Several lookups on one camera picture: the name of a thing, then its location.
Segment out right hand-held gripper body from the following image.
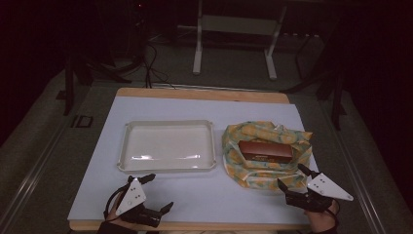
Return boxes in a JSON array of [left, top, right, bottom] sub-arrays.
[[285, 173, 355, 214]]

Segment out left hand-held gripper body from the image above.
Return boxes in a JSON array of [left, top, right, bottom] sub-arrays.
[[115, 176, 163, 228]]

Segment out yellow green patterned cloth bag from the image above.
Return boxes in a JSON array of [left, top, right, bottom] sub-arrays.
[[221, 120, 314, 192]]

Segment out brown rectangular box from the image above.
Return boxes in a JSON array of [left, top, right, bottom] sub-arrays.
[[238, 139, 294, 165]]

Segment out person's left hand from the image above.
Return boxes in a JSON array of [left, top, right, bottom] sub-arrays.
[[105, 192, 138, 230]]

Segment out person's right hand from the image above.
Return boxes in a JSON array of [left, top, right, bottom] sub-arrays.
[[303, 202, 339, 233]]

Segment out white table mat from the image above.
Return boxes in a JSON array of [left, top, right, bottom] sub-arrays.
[[66, 96, 321, 226]]

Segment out white plastic tray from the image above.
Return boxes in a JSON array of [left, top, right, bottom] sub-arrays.
[[116, 119, 218, 174]]

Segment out black metal stand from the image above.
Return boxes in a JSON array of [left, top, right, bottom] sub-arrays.
[[282, 30, 349, 132], [56, 0, 148, 117]]

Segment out floor outlet box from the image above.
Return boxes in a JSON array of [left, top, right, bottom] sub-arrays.
[[71, 114, 94, 129]]

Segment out white metal stand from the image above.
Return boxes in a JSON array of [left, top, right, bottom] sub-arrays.
[[192, 0, 288, 81]]

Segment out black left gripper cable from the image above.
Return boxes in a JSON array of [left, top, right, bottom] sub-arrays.
[[102, 182, 131, 221]]

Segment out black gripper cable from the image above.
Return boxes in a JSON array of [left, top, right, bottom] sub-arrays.
[[324, 199, 341, 226], [102, 182, 131, 221]]

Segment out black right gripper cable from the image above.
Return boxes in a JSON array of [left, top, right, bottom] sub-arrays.
[[324, 199, 341, 226]]

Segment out metal floor rail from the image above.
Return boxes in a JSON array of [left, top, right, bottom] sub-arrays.
[[0, 118, 79, 228], [319, 97, 389, 234]]

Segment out black floor cables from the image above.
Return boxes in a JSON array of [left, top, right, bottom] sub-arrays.
[[141, 40, 177, 90]]

